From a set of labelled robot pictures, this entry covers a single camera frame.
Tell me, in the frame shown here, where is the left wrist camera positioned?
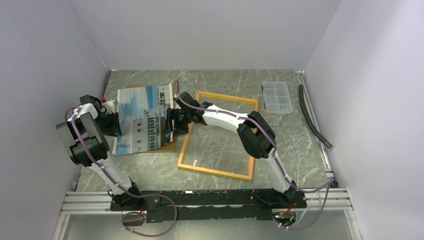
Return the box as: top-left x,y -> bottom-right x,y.
101,97 -> 119,114

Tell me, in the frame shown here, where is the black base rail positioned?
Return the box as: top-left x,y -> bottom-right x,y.
110,188 -> 307,223

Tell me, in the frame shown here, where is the building photo print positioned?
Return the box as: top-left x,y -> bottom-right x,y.
111,83 -> 176,156

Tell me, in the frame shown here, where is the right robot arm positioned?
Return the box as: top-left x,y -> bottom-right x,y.
169,92 -> 297,208

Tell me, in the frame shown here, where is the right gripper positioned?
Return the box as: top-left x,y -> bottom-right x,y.
162,108 -> 192,138

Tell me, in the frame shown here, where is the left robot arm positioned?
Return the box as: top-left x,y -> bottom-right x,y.
55,94 -> 144,210

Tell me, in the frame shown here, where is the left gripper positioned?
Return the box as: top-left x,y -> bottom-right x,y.
95,111 -> 123,137

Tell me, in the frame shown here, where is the black hose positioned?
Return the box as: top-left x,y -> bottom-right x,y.
298,83 -> 333,149

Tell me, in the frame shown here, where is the clear plastic organizer box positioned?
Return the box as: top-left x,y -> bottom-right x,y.
261,81 -> 294,116

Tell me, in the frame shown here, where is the brown backing board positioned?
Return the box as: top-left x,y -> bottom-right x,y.
124,84 -> 177,153

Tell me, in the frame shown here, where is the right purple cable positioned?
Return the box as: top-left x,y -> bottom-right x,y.
172,80 -> 335,232

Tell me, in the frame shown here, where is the clear acrylic sheet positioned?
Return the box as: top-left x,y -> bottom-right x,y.
183,96 -> 254,175

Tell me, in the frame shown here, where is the aluminium extrusion frame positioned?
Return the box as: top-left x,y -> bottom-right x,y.
53,188 -> 362,240

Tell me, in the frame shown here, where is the yellow picture frame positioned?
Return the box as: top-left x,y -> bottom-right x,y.
177,90 -> 259,181

